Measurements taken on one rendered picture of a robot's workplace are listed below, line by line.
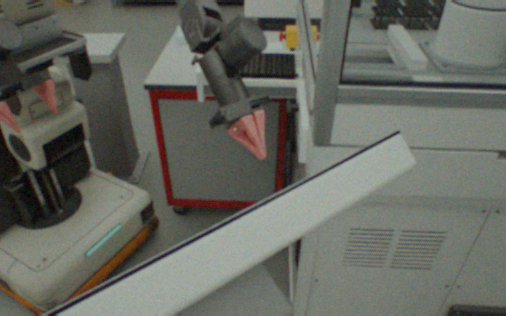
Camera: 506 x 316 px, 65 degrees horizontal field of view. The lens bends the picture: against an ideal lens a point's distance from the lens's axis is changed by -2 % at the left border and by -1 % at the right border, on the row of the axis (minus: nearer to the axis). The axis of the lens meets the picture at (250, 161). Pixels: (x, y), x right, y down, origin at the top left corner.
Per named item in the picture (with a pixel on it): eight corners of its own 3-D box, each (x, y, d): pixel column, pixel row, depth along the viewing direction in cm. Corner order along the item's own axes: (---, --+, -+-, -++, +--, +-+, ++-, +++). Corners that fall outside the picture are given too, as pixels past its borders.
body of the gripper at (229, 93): (274, 101, 70) (255, 64, 70) (224, 117, 65) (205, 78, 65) (258, 116, 75) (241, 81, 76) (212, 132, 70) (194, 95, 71)
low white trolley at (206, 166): (167, 220, 203) (143, 83, 157) (188, 149, 252) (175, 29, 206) (282, 225, 200) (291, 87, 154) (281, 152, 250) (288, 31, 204)
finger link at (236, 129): (294, 143, 68) (269, 94, 69) (261, 156, 65) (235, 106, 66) (276, 155, 74) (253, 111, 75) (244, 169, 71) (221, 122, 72)
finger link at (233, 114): (283, 147, 67) (258, 98, 68) (248, 162, 64) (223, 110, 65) (265, 160, 73) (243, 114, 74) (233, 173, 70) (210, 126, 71)
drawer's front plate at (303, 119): (299, 163, 106) (302, 128, 100) (295, 109, 129) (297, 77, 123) (305, 164, 106) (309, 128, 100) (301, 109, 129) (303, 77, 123)
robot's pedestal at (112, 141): (86, 183, 226) (45, 55, 180) (102, 152, 250) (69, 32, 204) (138, 184, 226) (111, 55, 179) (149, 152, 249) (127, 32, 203)
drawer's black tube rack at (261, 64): (229, 90, 136) (228, 72, 132) (233, 68, 150) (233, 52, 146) (295, 92, 135) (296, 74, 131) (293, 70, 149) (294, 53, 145)
